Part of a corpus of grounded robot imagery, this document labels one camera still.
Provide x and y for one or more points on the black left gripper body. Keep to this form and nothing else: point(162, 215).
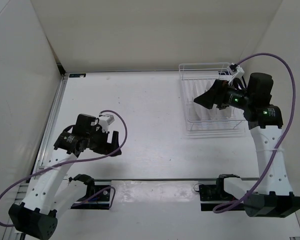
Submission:
point(97, 140)

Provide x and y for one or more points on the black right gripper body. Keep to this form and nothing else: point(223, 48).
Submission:
point(234, 98)

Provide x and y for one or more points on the dark rimmed white plate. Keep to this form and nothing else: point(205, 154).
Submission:
point(211, 113)

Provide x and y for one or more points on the green red rimmed white plate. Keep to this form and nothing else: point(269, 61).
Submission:
point(199, 110)

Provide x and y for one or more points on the white plate colourful print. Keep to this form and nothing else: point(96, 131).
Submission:
point(228, 111)

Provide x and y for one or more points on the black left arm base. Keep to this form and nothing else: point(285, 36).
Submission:
point(97, 197)

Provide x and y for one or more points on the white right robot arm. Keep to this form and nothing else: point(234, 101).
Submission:
point(272, 195)

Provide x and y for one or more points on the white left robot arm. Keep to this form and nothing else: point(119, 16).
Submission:
point(37, 215)

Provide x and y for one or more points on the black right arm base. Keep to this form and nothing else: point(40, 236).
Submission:
point(213, 194)

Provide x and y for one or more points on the blue corner sticker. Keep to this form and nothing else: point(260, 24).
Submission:
point(77, 75)

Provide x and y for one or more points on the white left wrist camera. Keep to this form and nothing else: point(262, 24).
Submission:
point(104, 121)

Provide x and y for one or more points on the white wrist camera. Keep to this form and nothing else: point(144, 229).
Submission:
point(104, 121)
point(236, 72)

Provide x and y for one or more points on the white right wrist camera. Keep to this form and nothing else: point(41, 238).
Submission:
point(236, 72)

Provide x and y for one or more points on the white wire dish rack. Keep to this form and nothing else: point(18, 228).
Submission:
point(203, 87)

